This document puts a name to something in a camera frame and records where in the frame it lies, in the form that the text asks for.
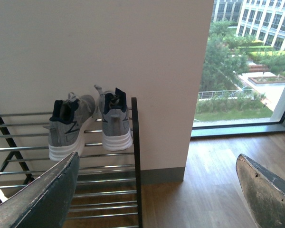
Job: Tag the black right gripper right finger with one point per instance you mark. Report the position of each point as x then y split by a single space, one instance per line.
264 192

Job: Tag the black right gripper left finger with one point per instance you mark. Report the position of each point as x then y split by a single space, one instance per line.
45 202

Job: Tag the grey knit sneaker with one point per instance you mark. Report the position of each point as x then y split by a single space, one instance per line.
69 120
112 106

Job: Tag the black metal shoe rack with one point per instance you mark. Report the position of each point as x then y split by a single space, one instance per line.
108 187

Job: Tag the grey window frame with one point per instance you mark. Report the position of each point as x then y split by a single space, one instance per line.
274 100

